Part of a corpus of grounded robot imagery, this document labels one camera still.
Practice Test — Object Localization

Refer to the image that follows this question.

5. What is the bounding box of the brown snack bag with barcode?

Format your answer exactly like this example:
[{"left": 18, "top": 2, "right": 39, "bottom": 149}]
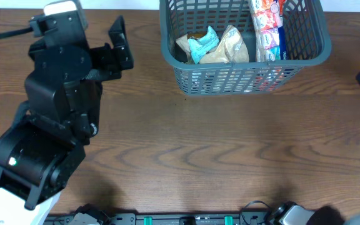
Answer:
[{"left": 175, "top": 31, "right": 209, "bottom": 65}]

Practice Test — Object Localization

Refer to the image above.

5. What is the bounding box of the teal snack packet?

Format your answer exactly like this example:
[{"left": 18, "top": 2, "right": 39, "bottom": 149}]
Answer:
[{"left": 187, "top": 26, "right": 219, "bottom": 64}]

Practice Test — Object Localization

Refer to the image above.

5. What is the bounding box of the orange spaghetti packet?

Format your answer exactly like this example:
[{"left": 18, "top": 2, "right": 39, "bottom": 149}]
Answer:
[{"left": 250, "top": 0, "right": 286, "bottom": 91}]

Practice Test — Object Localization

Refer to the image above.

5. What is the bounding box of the multicolour tissue pack strip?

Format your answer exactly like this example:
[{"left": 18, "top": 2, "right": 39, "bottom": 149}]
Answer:
[{"left": 248, "top": 0, "right": 289, "bottom": 63}]

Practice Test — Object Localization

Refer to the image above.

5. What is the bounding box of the tan snack bag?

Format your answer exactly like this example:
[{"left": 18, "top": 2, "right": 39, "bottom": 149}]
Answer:
[{"left": 199, "top": 25, "right": 249, "bottom": 64}]

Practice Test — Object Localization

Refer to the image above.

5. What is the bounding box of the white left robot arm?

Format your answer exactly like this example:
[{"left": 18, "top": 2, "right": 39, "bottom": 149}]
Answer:
[{"left": 0, "top": 11, "right": 134, "bottom": 224}]

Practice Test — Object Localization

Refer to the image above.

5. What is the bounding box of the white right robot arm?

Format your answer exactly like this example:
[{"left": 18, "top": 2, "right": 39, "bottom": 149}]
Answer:
[{"left": 268, "top": 73, "right": 360, "bottom": 225}]

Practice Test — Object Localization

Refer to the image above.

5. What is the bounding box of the grey plastic shopping basket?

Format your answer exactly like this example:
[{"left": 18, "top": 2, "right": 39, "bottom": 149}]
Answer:
[{"left": 159, "top": 0, "right": 331, "bottom": 96}]

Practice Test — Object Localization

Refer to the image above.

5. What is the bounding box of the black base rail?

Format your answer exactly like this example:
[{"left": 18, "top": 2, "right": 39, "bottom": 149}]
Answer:
[{"left": 43, "top": 204, "right": 273, "bottom": 225}]

